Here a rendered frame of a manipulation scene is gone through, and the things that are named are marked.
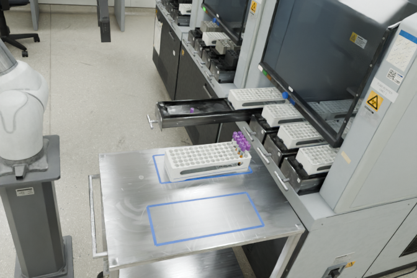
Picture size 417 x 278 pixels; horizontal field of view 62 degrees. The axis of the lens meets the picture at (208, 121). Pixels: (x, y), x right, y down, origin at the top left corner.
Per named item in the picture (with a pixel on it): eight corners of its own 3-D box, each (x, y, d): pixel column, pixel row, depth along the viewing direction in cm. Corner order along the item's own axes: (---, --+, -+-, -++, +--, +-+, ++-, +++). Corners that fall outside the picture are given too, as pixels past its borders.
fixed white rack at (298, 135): (330, 130, 161) (335, 120, 158) (344, 144, 154) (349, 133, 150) (275, 136, 151) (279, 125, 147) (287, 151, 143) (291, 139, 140)
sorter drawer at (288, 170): (399, 151, 168) (408, 137, 163) (422, 171, 158) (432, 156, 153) (270, 171, 142) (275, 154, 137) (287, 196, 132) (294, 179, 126)
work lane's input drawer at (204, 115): (279, 105, 186) (283, 91, 181) (292, 120, 176) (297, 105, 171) (145, 115, 160) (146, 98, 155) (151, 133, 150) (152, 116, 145)
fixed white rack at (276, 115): (312, 112, 173) (316, 101, 169) (324, 123, 165) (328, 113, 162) (260, 116, 162) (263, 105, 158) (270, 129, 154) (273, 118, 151)
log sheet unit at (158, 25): (153, 46, 339) (155, 10, 319) (159, 59, 319) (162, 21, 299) (151, 46, 338) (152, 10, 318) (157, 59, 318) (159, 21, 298)
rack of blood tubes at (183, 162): (237, 152, 135) (240, 140, 131) (248, 170, 128) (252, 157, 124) (163, 162, 124) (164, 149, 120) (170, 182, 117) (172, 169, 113)
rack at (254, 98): (278, 97, 180) (282, 86, 176) (288, 107, 172) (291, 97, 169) (226, 100, 169) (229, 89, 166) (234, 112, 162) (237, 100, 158)
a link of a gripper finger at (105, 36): (109, 19, 105) (109, 20, 105) (110, 41, 109) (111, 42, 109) (99, 19, 104) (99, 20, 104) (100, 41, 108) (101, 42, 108)
